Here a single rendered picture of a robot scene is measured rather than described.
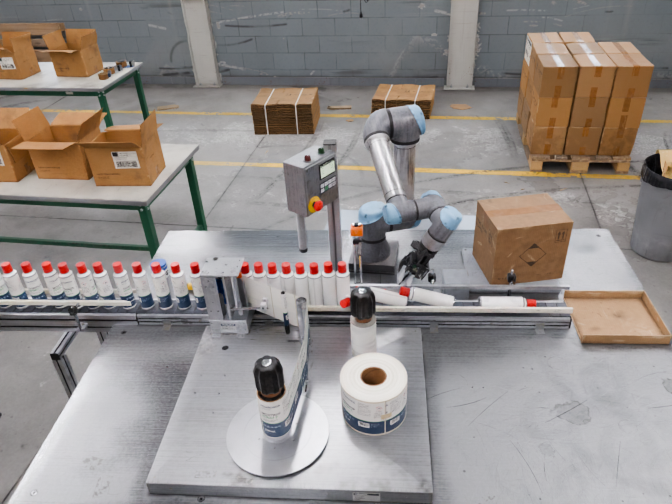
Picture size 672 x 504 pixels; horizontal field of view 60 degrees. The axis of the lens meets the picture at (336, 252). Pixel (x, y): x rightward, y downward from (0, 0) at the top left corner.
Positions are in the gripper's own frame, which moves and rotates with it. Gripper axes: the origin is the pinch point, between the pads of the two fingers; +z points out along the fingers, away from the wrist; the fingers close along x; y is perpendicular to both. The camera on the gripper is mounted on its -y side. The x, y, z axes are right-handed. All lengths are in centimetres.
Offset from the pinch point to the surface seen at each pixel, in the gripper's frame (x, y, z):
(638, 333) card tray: 83, 8, -28
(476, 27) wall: 98, -519, -20
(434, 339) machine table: 19.4, 12.4, 8.7
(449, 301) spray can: 19.6, 2.3, -2.6
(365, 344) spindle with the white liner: -9.6, 32.7, 7.1
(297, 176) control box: -52, 0, -20
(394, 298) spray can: 1.2, 2.5, 6.4
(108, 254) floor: -131, -166, 192
